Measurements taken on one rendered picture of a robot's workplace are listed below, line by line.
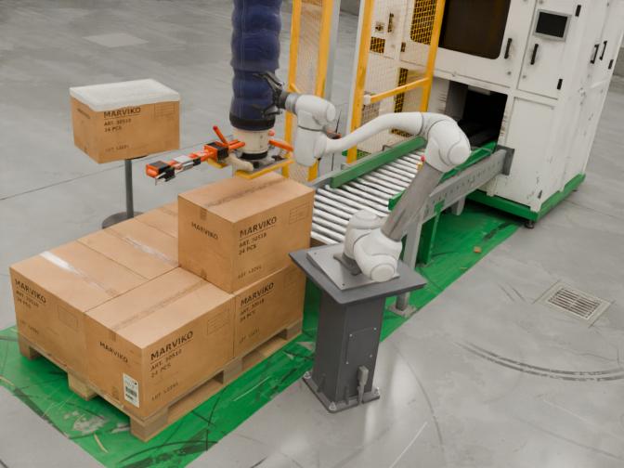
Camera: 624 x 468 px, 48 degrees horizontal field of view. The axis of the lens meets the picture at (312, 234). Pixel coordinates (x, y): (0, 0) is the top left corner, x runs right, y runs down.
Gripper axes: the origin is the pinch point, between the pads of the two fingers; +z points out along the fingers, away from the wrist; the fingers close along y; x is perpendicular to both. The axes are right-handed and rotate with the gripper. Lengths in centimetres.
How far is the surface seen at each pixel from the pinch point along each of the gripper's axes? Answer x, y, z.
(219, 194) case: 12, 63, 30
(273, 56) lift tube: 25.6, -9.0, 10.9
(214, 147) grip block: 0.3, 32.7, 23.0
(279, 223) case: 27, 74, 2
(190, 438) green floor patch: -49, 157, -12
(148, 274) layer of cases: -22, 103, 47
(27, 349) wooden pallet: -65, 151, 93
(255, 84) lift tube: 18.7, 4.3, 14.9
